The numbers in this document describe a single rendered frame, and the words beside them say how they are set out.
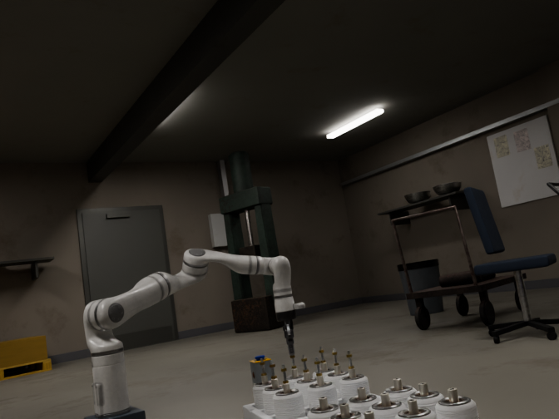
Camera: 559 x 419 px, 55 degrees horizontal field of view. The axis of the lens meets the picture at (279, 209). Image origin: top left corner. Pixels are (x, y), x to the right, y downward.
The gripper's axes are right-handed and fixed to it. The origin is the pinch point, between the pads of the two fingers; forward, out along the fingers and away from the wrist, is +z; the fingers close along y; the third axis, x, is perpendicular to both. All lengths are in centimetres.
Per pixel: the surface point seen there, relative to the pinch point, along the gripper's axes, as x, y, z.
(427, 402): 31, 63, 11
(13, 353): -324, -453, 7
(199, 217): -114, -693, -159
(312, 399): 4.0, 25.4, 13.5
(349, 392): 16.4, 22.7, 13.9
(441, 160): 294, -643, -185
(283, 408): -5.5, 30.3, 13.8
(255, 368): -14.6, -9.6, 6.2
